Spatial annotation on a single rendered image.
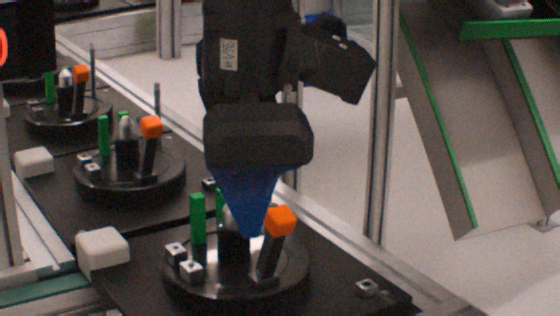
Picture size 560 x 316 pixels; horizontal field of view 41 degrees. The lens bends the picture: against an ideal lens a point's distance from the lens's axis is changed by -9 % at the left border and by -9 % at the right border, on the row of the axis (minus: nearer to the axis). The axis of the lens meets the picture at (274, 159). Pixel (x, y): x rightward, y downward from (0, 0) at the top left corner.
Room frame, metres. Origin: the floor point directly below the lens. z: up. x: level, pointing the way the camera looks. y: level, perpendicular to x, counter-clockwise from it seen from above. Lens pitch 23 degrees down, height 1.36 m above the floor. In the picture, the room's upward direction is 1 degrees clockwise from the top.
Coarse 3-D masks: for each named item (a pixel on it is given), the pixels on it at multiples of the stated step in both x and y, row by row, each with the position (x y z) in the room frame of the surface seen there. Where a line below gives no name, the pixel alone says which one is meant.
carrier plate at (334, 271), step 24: (144, 240) 0.72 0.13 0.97; (168, 240) 0.73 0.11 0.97; (312, 240) 0.73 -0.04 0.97; (120, 264) 0.67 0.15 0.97; (144, 264) 0.68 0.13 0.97; (312, 264) 0.68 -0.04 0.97; (336, 264) 0.68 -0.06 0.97; (360, 264) 0.68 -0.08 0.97; (96, 288) 0.65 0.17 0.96; (120, 288) 0.63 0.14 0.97; (144, 288) 0.63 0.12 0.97; (312, 288) 0.64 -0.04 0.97; (336, 288) 0.64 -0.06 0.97; (384, 288) 0.64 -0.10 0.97; (120, 312) 0.59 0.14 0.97; (144, 312) 0.59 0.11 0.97; (168, 312) 0.59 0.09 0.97; (192, 312) 0.59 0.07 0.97; (288, 312) 0.60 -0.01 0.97; (312, 312) 0.60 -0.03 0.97; (336, 312) 0.60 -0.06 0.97; (360, 312) 0.60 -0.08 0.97; (384, 312) 0.60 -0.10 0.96; (408, 312) 0.62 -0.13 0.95
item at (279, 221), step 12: (276, 216) 0.59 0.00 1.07; (288, 216) 0.59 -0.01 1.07; (276, 228) 0.58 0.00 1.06; (288, 228) 0.59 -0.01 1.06; (264, 240) 0.60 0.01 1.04; (276, 240) 0.59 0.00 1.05; (264, 252) 0.60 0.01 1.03; (276, 252) 0.60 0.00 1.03; (264, 264) 0.60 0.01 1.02; (276, 264) 0.61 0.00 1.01; (264, 276) 0.61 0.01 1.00
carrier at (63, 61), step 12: (60, 60) 1.41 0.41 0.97; (72, 60) 1.41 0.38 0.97; (60, 72) 1.27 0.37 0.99; (12, 84) 1.22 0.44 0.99; (24, 84) 1.22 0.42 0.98; (36, 84) 1.23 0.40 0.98; (96, 84) 1.25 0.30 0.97; (108, 84) 1.26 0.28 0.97; (12, 96) 1.20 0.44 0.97; (24, 96) 1.20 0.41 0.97; (36, 96) 1.20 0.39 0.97
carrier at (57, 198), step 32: (128, 128) 0.86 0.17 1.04; (32, 160) 0.88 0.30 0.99; (64, 160) 0.93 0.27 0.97; (96, 160) 0.89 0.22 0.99; (128, 160) 0.86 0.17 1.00; (160, 160) 0.89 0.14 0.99; (192, 160) 0.94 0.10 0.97; (32, 192) 0.84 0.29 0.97; (64, 192) 0.83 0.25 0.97; (96, 192) 0.81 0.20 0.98; (128, 192) 0.80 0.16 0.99; (160, 192) 0.82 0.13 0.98; (192, 192) 0.84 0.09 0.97; (64, 224) 0.75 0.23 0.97; (96, 224) 0.76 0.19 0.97; (128, 224) 0.76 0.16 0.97; (160, 224) 0.77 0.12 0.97
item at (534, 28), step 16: (432, 0) 0.75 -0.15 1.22; (448, 0) 0.73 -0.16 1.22; (528, 0) 0.80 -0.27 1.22; (544, 0) 0.78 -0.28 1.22; (448, 16) 0.73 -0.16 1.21; (464, 16) 0.75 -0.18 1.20; (544, 16) 0.78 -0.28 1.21; (464, 32) 0.70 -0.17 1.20; (480, 32) 0.71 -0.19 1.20; (496, 32) 0.72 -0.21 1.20; (512, 32) 0.73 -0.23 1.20; (528, 32) 0.74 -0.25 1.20; (544, 32) 0.75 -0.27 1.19
